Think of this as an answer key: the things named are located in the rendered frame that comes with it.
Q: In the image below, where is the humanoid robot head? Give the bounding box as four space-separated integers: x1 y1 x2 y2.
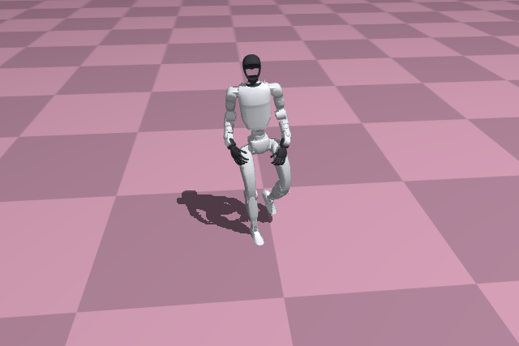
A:
242 54 261 88

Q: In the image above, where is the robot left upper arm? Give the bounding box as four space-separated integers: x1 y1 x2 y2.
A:
268 83 286 120

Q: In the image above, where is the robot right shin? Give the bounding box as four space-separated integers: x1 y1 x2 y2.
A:
244 191 258 232

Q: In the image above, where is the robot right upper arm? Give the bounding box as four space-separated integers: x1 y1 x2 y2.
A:
225 86 238 122

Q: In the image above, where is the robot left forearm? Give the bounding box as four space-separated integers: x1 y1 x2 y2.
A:
279 111 291 146

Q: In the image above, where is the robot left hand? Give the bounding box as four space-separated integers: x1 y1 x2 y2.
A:
270 138 289 165

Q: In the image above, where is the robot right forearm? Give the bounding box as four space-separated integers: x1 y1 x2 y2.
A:
224 112 234 147

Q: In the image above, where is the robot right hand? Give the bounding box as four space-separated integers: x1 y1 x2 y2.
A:
227 138 249 165

